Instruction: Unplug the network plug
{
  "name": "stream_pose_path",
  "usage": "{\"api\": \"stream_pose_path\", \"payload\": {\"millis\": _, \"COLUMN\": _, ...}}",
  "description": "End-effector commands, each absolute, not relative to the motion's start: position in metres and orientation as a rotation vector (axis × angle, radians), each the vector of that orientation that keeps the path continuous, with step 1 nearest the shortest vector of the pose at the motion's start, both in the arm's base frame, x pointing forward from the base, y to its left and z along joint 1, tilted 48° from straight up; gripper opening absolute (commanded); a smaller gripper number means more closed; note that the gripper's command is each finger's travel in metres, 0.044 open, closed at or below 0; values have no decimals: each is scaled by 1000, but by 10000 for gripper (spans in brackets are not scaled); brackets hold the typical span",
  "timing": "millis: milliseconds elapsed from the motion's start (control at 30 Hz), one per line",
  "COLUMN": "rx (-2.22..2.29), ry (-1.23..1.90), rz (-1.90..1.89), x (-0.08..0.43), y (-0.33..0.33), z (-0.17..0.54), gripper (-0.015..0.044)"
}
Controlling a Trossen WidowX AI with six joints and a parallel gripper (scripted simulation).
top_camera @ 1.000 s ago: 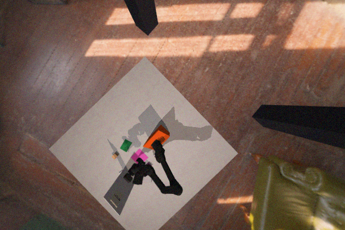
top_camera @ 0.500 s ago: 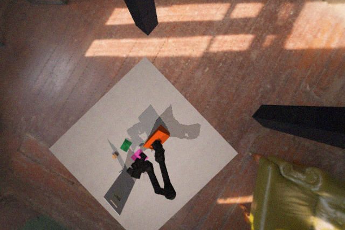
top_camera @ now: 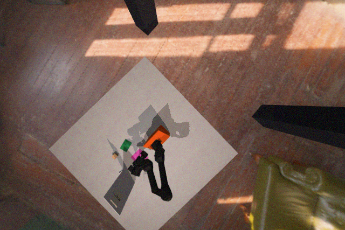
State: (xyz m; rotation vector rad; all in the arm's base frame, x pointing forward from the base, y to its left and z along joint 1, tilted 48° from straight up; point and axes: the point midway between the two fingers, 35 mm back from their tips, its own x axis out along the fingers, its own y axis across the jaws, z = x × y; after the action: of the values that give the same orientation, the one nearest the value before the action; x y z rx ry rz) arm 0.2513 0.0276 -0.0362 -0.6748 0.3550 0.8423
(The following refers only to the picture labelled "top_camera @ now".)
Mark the magenta square marking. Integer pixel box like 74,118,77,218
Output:
131,149,142,160

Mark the green flat square mat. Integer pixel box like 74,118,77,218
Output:
120,139,131,152

